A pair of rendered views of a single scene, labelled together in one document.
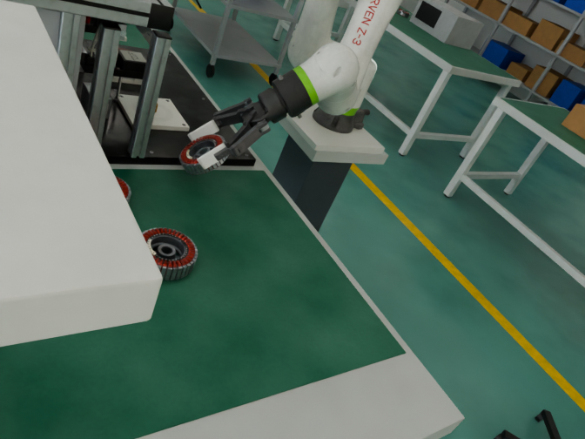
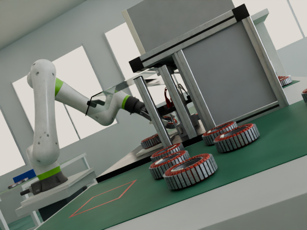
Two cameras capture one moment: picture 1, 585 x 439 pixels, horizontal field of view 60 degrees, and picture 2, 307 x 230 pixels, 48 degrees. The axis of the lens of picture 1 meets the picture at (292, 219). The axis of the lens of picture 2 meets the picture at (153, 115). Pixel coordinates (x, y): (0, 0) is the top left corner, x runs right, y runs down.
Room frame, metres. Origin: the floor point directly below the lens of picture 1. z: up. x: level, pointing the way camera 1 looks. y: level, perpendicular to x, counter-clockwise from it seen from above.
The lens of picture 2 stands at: (2.04, 1.92, 0.92)
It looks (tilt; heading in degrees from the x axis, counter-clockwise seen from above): 1 degrees down; 240
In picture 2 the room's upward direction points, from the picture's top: 24 degrees counter-clockwise
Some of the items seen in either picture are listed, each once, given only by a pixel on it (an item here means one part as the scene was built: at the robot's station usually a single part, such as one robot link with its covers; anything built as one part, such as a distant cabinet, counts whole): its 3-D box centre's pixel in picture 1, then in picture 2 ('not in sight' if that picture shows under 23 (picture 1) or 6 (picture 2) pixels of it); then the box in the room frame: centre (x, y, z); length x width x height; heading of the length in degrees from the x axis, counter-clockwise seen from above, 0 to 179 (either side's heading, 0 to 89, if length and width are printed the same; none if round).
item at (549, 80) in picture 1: (548, 82); not in sight; (7.25, -2.32, 0.42); 0.40 x 0.36 x 0.28; 135
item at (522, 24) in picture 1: (524, 25); not in sight; (7.79, -1.78, 0.87); 0.42 x 0.40 x 0.18; 44
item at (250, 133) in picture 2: not in sight; (236, 138); (1.46, 1.26, 0.77); 0.11 x 0.11 x 0.04
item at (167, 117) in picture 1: (151, 112); (166, 135); (1.16, 0.45, 0.78); 0.15 x 0.15 x 0.01; 45
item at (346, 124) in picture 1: (346, 114); (43, 184); (1.71, -0.02, 0.80); 0.26 x 0.15 x 0.06; 143
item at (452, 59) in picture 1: (379, 56); not in sight; (4.71, -0.09, 0.38); 2.20 x 0.90 x 0.75; 45
